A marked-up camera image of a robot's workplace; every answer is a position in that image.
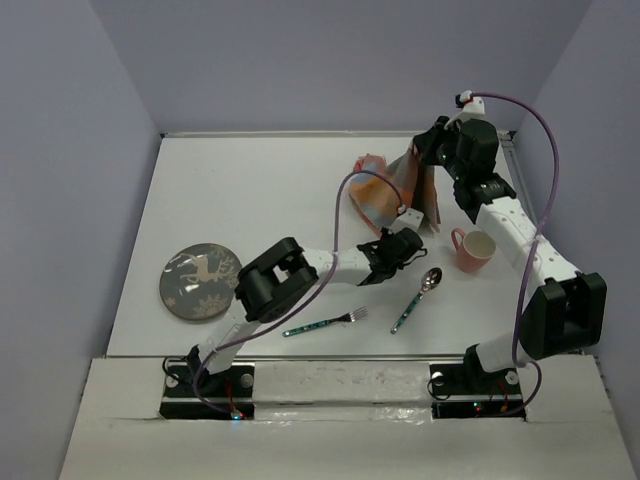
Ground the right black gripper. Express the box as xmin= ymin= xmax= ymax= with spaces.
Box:
xmin=415 ymin=115 xmax=467 ymax=181

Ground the orange grey checked cloth napkin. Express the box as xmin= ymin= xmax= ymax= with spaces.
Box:
xmin=348 ymin=142 xmax=441 ymax=235

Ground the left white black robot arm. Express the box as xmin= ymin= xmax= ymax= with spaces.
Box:
xmin=186 ymin=228 xmax=427 ymax=395

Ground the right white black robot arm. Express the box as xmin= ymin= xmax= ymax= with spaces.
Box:
xmin=413 ymin=116 xmax=607 ymax=392

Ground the pink ceramic mug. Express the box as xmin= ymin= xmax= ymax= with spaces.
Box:
xmin=450 ymin=228 xmax=497 ymax=274

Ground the grey plate with deer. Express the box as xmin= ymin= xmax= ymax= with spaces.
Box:
xmin=159 ymin=243 xmax=242 ymax=322

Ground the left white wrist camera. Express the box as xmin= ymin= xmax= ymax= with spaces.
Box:
xmin=388 ymin=206 xmax=424 ymax=233

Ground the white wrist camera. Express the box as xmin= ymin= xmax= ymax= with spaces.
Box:
xmin=388 ymin=206 xmax=424 ymax=233
xmin=445 ymin=90 xmax=485 ymax=129

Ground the spoon with green handle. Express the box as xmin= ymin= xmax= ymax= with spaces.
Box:
xmin=390 ymin=267 xmax=443 ymax=335

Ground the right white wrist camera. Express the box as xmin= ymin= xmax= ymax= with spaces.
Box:
xmin=445 ymin=90 xmax=485 ymax=129

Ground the fork with green handle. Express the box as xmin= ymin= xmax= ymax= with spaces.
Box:
xmin=282 ymin=307 xmax=368 ymax=338

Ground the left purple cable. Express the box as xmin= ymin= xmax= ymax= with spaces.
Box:
xmin=192 ymin=169 xmax=407 ymax=419

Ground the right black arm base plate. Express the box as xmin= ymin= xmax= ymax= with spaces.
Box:
xmin=426 ymin=363 xmax=526 ymax=420

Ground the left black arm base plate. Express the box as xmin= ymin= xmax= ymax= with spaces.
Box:
xmin=159 ymin=357 xmax=255 ymax=421

